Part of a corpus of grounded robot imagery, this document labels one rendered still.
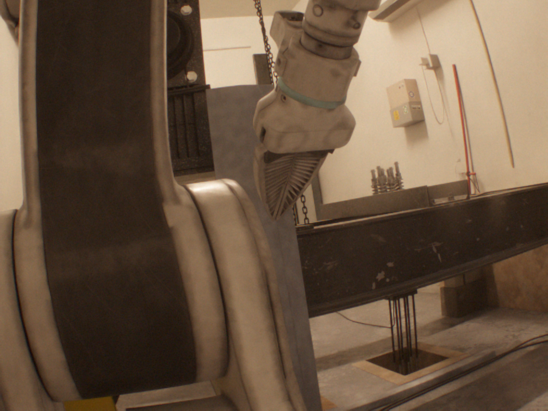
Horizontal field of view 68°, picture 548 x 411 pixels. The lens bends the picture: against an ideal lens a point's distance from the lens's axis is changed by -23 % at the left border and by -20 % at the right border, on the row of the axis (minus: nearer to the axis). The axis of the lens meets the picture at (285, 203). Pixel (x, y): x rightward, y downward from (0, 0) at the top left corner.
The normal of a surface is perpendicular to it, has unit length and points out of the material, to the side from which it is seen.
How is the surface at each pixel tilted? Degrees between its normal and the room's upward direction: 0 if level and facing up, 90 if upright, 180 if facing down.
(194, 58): 90
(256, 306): 88
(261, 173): 142
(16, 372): 88
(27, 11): 102
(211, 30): 90
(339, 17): 136
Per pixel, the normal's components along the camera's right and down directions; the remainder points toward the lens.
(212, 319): 0.46, 0.16
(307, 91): -0.27, 0.64
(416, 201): -0.93, 0.14
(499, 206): 0.32, -0.07
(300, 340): 0.52, -0.10
